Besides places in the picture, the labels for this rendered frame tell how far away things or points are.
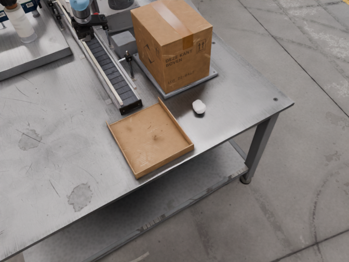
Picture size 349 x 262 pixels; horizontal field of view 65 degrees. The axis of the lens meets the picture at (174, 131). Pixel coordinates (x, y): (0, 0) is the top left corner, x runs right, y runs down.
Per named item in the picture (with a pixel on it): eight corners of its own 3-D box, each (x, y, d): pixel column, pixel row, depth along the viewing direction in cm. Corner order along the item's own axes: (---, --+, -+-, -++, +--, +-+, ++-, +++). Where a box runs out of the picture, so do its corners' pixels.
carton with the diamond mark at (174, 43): (138, 58, 143) (129, 10, 121) (178, 42, 149) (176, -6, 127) (165, 94, 127) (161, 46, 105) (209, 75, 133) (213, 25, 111)
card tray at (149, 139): (107, 126, 120) (105, 120, 117) (159, 102, 127) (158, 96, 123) (136, 179, 104) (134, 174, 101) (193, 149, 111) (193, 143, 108)
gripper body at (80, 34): (72, 27, 132) (67, 13, 120) (89, 21, 134) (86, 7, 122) (79, 41, 131) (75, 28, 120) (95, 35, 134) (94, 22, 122)
